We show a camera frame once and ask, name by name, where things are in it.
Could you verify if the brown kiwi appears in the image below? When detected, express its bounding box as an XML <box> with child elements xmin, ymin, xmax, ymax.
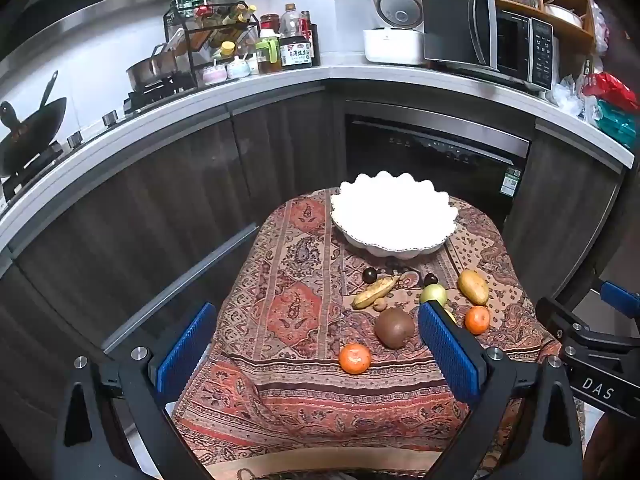
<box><xmin>375</xmin><ymin>307</ymin><xmax>416</xmax><ymax>350</ymax></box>

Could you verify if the steel pot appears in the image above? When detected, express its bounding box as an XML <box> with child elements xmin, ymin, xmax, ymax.
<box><xmin>126</xmin><ymin>57</ymin><xmax>162</xmax><ymax>89</ymax></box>

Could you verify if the black wire spice rack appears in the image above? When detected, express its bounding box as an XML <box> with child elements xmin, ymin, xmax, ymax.
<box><xmin>164</xmin><ymin>2</ymin><xmax>261</xmax><ymax>81</ymax></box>

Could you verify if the spotted yellow banana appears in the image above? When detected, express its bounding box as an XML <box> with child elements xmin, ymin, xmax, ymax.
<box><xmin>351</xmin><ymin>275</ymin><xmax>401</xmax><ymax>310</ymax></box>

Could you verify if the steel saucepan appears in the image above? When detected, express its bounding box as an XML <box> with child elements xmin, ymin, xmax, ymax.
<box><xmin>150</xmin><ymin>30</ymin><xmax>187</xmax><ymax>79</ymax></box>

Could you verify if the pink seasoning jar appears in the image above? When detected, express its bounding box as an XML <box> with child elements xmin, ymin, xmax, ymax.
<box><xmin>202</xmin><ymin>62</ymin><xmax>228</xmax><ymax>86</ymax></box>

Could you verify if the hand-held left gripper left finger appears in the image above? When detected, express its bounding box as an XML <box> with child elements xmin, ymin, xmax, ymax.
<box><xmin>52</xmin><ymin>302</ymin><xmax>218</xmax><ymax>480</ymax></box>

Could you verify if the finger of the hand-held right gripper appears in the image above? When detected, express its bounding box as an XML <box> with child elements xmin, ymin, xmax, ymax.
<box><xmin>536</xmin><ymin>296</ymin><xmax>601</xmax><ymax>357</ymax></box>
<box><xmin>592</xmin><ymin>270</ymin><xmax>640</xmax><ymax>318</ymax></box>

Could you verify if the white scalloped bowl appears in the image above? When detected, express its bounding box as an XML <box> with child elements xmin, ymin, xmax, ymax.
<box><xmin>330</xmin><ymin>171</ymin><xmax>458</xmax><ymax>261</ymax></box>

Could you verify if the red plastic bag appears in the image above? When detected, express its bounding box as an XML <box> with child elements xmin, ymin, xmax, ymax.
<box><xmin>582</xmin><ymin>72</ymin><xmax>638</xmax><ymax>111</ymax></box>

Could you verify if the green plastic bag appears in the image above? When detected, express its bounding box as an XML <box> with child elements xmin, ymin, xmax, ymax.
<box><xmin>595</xmin><ymin>100</ymin><xmax>640</xmax><ymax>148</ymax></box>

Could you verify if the white pot with lid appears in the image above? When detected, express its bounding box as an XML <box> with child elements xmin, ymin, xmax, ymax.
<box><xmin>544</xmin><ymin>4</ymin><xmax>585</xmax><ymax>29</ymax></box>

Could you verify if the large soy sauce bottle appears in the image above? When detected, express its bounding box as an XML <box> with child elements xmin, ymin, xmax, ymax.
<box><xmin>278</xmin><ymin>4</ymin><xmax>313</xmax><ymax>70</ymax></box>

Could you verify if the green apple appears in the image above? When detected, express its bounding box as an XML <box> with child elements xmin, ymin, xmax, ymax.
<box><xmin>419</xmin><ymin>284</ymin><xmax>447</xmax><ymax>307</ymax></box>

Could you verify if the white rice cooker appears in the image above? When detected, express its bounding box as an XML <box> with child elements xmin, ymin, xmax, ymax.
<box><xmin>363</xmin><ymin>0</ymin><xmax>427</xmax><ymax>66</ymax></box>

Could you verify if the green handled oil jug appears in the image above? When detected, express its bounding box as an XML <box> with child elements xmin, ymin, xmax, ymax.
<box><xmin>256</xmin><ymin>29</ymin><xmax>281</xmax><ymax>75</ymax></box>

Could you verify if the yellow mango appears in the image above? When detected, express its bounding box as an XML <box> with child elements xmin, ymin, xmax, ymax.
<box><xmin>458</xmin><ymin>269</ymin><xmax>490</xmax><ymax>307</ymax></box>

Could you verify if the steel cabinet handle rail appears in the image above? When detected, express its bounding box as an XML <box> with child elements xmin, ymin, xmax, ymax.
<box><xmin>100</xmin><ymin>225</ymin><xmax>261</xmax><ymax>356</ymax></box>

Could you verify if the black microwave oven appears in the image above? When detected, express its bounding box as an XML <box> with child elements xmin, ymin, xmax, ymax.
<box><xmin>422</xmin><ymin>0</ymin><xmax>560</xmax><ymax>92</ymax></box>

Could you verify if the black wok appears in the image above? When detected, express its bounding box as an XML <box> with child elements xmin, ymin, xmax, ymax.
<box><xmin>0</xmin><ymin>71</ymin><xmax>68</xmax><ymax>178</ymax></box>

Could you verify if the slim dark bottle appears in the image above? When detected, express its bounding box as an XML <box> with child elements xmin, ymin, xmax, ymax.
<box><xmin>300</xmin><ymin>10</ymin><xmax>321</xmax><ymax>66</ymax></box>

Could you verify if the orange tangerine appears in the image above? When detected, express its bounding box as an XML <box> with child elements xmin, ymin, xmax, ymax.
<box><xmin>338</xmin><ymin>343</ymin><xmax>372</xmax><ymax>376</ymax></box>
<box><xmin>464</xmin><ymin>305</ymin><xmax>491</xmax><ymax>335</ymax></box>

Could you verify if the patterned paisley cloth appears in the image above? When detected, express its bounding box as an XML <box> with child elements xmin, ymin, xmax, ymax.
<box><xmin>172</xmin><ymin>187</ymin><xmax>586</xmax><ymax>471</ymax></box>

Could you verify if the black built-in dishwasher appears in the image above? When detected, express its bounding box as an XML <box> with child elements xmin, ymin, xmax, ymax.
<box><xmin>345</xmin><ymin>114</ymin><xmax>531</xmax><ymax>231</ymax></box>

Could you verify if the black spatula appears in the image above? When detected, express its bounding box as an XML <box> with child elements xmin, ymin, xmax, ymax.
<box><xmin>0</xmin><ymin>101</ymin><xmax>21</xmax><ymax>136</ymax></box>

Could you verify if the gas stove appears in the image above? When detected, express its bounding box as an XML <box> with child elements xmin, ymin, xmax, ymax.
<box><xmin>0</xmin><ymin>75</ymin><xmax>201</xmax><ymax>203</ymax></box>

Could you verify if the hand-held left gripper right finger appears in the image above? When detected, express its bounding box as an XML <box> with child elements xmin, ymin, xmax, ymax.
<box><xmin>417</xmin><ymin>302</ymin><xmax>586</xmax><ymax>480</ymax></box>

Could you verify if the grey kitchen countertop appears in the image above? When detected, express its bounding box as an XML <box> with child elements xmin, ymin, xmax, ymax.
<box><xmin>0</xmin><ymin>62</ymin><xmax>636</xmax><ymax>261</ymax></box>

